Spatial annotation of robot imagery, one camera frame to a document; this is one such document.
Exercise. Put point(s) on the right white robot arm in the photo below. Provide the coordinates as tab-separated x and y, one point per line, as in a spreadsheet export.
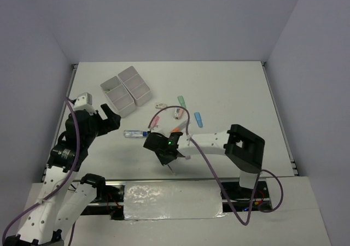
242	147

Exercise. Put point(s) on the orange grey highlighter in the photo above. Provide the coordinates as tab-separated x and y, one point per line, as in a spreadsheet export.
181	126

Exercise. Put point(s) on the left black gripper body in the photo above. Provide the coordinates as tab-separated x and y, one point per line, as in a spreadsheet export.
98	128

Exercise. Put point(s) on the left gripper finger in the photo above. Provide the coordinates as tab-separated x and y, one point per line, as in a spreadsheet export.
112	122
108	112

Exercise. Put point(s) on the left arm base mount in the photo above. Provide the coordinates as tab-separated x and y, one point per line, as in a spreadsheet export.
109	200

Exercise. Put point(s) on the clear bottle blue cap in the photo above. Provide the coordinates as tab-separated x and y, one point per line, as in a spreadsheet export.
135	134

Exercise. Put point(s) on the pink transparent lead case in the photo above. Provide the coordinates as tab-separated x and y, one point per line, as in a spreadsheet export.
155	121

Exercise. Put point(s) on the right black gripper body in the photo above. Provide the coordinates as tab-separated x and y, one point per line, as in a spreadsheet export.
164	159

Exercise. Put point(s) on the left white divided container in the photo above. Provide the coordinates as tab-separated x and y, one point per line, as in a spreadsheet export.
119	97

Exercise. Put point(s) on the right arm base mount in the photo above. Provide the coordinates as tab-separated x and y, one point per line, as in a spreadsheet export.
240	197

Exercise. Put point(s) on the white divided container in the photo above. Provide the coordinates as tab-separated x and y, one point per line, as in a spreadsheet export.
135	85
119	97

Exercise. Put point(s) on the blue transparent case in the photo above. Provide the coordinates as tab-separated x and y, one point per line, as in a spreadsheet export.
198	119

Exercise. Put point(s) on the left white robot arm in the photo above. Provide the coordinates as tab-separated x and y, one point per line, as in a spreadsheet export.
50	219

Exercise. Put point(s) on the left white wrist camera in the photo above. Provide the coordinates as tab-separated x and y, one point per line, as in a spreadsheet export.
84	102

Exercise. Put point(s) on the pink white mini stapler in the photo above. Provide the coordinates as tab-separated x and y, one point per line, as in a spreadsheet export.
178	113

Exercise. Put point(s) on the green transparent case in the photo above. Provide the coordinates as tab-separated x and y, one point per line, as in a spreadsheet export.
181	101

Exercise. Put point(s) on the right white divided container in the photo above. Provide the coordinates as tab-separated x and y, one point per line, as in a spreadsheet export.
135	85

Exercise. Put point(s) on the staples box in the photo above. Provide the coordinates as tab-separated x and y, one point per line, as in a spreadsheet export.
159	105

